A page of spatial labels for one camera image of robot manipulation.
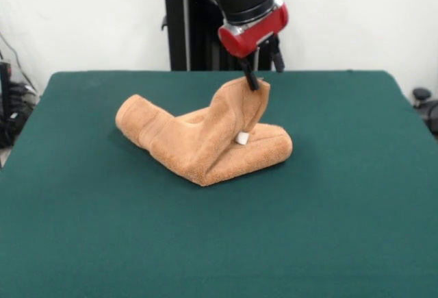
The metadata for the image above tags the tan terry towel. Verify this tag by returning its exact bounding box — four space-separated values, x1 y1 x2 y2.
115 77 294 188

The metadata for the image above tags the dark green table cloth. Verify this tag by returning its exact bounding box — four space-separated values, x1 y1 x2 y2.
0 70 438 298

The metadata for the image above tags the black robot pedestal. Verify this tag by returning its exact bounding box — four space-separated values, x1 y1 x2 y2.
153 0 295 72

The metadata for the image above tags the black device with red mark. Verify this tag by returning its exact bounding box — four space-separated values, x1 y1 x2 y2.
0 60 13 121

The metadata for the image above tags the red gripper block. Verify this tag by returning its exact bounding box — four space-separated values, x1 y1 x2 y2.
218 0 289 90

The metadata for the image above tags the black cable heap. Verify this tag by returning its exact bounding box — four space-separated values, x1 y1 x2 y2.
0 82 38 148

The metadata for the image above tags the grey office chair base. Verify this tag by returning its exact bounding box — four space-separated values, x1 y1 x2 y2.
412 87 438 131

